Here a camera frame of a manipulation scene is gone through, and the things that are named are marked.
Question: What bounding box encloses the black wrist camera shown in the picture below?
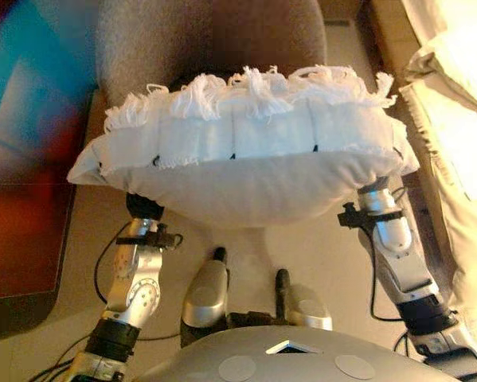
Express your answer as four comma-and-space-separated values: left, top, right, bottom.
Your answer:
338, 202, 402, 230
116, 222, 183, 250

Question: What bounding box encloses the cream fringed cushion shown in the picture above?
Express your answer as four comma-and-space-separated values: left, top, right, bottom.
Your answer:
66, 65, 420, 230

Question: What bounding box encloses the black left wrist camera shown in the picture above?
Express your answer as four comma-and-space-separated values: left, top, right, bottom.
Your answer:
116, 222, 183, 250

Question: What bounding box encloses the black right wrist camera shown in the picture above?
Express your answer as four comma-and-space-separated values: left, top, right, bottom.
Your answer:
338, 202, 402, 230

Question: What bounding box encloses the grey robot torso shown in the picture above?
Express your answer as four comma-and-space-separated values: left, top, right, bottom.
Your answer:
140, 312, 458, 382

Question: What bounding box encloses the glossy brown wardrobe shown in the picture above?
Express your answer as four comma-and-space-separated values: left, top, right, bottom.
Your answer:
0, 0, 100, 343

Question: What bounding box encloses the grey fabric armchair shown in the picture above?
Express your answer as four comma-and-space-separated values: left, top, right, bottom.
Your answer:
96, 0, 329, 104

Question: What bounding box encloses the cream fringed blanket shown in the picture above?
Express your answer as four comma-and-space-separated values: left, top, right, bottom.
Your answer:
399, 79, 477, 315

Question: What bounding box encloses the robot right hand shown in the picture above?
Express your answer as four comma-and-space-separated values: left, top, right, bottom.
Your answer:
365, 174, 393, 194

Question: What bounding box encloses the white duvet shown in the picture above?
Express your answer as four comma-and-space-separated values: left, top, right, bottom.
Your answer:
401, 0, 477, 120

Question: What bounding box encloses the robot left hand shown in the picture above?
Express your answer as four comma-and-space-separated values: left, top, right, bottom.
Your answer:
125, 193, 166, 222

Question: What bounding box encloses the silver robot right leg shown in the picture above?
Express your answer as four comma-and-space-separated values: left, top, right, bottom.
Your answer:
276, 268, 334, 331

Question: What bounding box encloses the beige upholstered bed frame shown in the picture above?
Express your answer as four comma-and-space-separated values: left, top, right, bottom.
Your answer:
359, 0, 477, 303

